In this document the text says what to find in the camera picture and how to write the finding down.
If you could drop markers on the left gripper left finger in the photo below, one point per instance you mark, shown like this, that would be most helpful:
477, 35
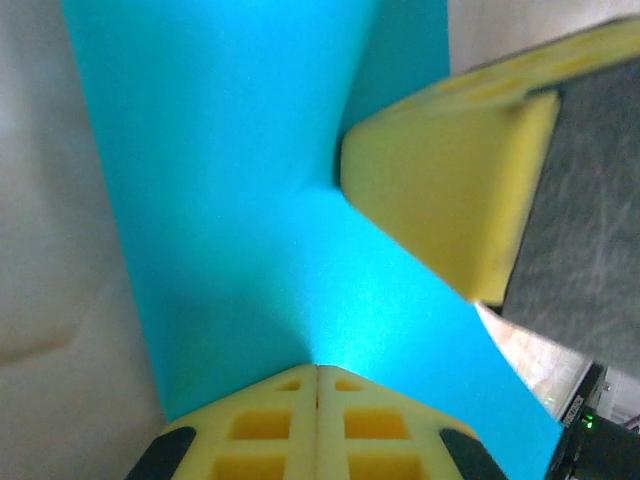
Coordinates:
260, 430

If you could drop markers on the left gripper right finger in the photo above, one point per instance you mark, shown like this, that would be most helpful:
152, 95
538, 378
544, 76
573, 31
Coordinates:
380, 430

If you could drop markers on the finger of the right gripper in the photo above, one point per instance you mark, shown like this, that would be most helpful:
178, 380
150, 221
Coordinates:
450, 190

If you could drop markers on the blue paper sheet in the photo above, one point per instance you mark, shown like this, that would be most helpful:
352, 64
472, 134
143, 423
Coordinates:
240, 200

